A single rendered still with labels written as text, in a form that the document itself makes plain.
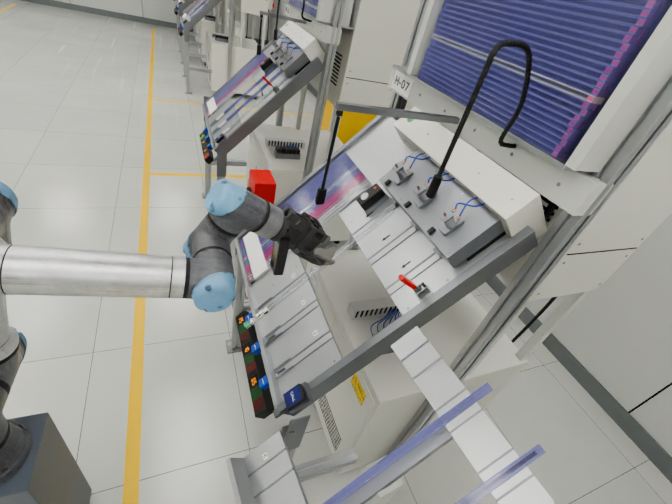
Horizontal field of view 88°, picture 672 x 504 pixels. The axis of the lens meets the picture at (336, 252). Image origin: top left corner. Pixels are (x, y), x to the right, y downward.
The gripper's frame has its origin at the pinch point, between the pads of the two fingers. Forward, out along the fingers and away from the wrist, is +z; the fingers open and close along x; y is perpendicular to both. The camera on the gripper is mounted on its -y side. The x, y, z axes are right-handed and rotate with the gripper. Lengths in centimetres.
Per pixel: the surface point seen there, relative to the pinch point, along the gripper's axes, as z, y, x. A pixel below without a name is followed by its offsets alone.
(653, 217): 46, 63, -28
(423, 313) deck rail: 8.4, 9.9, -25.3
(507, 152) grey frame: 8.1, 47.7, -10.4
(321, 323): 4.4, -12.8, -9.8
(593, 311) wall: 184, 47, -2
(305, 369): 2.8, -21.8, -17.8
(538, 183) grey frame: 9, 46, -21
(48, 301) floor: -29, -131, 97
